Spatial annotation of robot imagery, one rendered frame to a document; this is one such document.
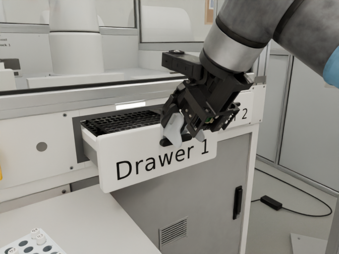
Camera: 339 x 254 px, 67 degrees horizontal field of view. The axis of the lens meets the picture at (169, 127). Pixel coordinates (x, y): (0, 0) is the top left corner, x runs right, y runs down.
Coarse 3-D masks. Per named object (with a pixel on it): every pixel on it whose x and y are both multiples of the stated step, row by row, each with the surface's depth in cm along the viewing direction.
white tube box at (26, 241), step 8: (40, 232) 41; (16, 240) 40; (24, 240) 40; (32, 240) 40; (48, 240) 40; (0, 248) 38; (8, 248) 38; (24, 248) 38; (32, 248) 39; (40, 248) 38; (48, 248) 39; (56, 248) 38
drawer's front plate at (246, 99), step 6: (240, 96) 85; (246, 96) 87; (252, 96) 89; (240, 102) 86; (246, 102) 88; (252, 102) 90; (240, 108) 87; (252, 108) 91; (240, 114) 88; (246, 114) 90; (240, 120) 88; (246, 120) 90; (228, 126) 86
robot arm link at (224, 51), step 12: (216, 24) 32; (216, 36) 32; (228, 36) 31; (204, 48) 35; (216, 48) 33; (228, 48) 32; (240, 48) 32; (252, 48) 32; (216, 60) 34; (228, 60) 33; (240, 60) 33; (252, 60) 34; (240, 72) 36
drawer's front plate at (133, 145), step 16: (144, 128) 50; (96, 144) 46; (112, 144) 46; (128, 144) 48; (144, 144) 50; (192, 144) 58; (208, 144) 61; (112, 160) 47; (128, 160) 49; (144, 160) 51; (176, 160) 56; (192, 160) 59; (112, 176) 48; (128, 176) 50; (144, 176) 52
